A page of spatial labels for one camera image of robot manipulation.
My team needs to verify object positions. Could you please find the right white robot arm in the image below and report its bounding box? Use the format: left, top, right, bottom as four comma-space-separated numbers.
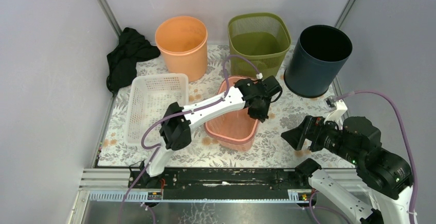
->
281, 116, 414, 223

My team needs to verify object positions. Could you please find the green mesh waste bin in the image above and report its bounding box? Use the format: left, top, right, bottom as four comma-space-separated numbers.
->
228, 12, 292, 78

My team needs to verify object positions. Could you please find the dark blue round bin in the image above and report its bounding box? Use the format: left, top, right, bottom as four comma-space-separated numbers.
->
284, 25, 353, 98

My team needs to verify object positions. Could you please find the orange round bucket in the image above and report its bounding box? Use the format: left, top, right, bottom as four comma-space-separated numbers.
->
155, 16, 208, 82

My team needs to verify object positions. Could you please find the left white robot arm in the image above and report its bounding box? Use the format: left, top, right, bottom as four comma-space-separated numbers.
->
139, 76, 283, 189

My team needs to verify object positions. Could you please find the black cloth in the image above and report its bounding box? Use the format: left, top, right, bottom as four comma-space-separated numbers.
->
106, 27, 160, 96

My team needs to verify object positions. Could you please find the white plastic basket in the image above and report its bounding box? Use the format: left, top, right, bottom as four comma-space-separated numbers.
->
124, 73, 189, 147

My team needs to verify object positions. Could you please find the pink plastic basket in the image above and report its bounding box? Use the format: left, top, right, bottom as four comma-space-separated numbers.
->
204, 76, 261, 152

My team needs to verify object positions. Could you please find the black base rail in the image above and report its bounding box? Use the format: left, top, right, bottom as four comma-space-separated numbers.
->
128, 167, 312, 201

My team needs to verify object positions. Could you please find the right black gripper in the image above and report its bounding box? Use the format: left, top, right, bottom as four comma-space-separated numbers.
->
280, 113, 362, 164

